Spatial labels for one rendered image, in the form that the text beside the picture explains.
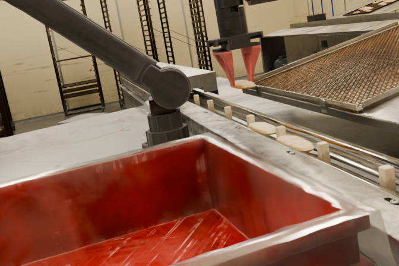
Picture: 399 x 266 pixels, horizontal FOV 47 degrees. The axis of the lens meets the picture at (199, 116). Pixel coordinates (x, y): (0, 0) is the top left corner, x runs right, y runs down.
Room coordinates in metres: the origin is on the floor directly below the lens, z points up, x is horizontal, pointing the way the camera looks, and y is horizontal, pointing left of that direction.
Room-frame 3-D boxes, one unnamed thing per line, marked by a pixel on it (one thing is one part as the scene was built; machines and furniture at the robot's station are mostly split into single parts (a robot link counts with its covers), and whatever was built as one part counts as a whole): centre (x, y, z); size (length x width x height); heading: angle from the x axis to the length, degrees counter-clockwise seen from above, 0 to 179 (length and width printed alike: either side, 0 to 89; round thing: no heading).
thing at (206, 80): (1.99, 0.16, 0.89); 1.25 x 0.18 x 0.09; 14
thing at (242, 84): (0.94, -0.10, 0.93); 0.10 x 0.04 x 0.01; 14
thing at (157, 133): (0.93, 0.07, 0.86); 0.12 x 0.09 x 0.08; 25
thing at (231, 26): (0.94, -0.09, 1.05); 0.10 x 0.07 x 0.07; 104
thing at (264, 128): (0.85, -0.11, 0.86); 0.10 x 0.04 x 0.01; 14
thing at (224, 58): (0.94, -0.09, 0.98); 0.07 x 0.07 x 0.09; 14
